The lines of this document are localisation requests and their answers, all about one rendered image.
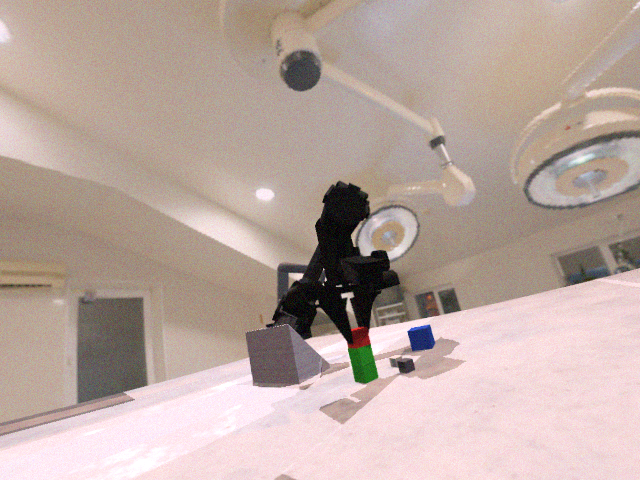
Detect red block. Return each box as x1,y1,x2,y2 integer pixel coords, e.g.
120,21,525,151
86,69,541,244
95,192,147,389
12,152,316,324
347,327,371,348

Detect green block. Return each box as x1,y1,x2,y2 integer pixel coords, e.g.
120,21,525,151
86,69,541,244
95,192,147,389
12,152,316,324
347,344,375,366
351,361,379,384

